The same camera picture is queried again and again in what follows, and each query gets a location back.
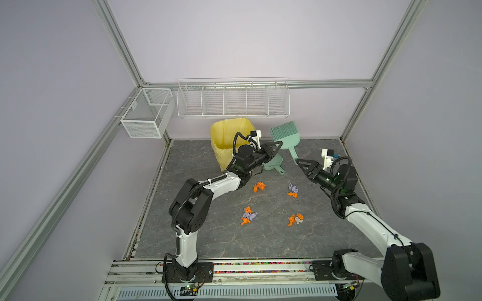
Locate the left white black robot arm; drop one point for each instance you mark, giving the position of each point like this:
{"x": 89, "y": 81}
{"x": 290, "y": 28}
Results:
{"x": 190, "y": 208}

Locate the orange white scraps lower right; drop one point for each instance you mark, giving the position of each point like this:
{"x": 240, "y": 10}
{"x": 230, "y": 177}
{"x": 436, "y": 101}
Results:
{"x": 295, "y": 219}

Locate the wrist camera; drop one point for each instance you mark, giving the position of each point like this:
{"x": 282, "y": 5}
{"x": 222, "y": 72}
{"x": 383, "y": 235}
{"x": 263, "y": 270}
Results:
{"x": 328, "y": 156}
{"x": 254, "y": 139}

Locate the green plastic dustpan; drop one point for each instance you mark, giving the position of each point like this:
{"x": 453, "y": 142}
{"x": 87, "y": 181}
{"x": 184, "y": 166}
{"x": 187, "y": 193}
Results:
{"x": 275, "y": 164}

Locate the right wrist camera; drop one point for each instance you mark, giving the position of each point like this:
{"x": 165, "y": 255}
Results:
{"x": 328, "y": 156}

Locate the aluminium front rail frame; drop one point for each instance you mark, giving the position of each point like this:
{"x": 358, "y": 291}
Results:
{"x": 239, "y": 279}

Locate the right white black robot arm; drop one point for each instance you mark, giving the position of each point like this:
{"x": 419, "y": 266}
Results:
{"x": 407, "y": 270}

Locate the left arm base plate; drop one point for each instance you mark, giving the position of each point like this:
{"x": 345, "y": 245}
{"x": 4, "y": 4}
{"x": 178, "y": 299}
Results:
{"x": 198, "y": 272}

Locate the small white mesh basket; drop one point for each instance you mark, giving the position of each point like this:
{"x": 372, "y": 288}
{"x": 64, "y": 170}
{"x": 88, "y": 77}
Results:
{"x": 149, "y": 113}

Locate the long white wire shelf basket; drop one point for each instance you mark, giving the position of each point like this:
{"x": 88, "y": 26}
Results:
{"x": 222, "y": 98}

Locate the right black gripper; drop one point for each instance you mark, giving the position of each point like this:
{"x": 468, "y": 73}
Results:
{"x": 315, "y": 170}

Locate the purple orange scraps right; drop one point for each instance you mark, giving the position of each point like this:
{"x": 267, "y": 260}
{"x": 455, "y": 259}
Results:
{"x": 293, "y": 190}

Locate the orange scrap centre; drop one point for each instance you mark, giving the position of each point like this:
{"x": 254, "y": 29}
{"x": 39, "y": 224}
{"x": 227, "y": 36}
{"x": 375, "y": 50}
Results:
{"x": 259, "y": 186}

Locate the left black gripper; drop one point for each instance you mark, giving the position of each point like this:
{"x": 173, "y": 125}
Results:
{"x": 268, "y": 152}

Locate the green hand brush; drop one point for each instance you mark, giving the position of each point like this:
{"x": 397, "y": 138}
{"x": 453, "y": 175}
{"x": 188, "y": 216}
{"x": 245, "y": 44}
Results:
{"x": 289, "y": 135}

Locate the yellow lined trash bin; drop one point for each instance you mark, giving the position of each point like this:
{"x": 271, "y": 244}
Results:
{"x": 222, "y": 137}

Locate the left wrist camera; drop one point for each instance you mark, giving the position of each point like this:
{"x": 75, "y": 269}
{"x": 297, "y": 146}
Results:
{"x": 254, "y": 139}

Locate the orange purple scraps lower centre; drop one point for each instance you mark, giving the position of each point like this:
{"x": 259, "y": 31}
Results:
{"x": 248, "y": 216}

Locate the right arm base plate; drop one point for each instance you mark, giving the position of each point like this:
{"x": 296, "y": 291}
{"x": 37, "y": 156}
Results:
{"x": 324, "y": 270}

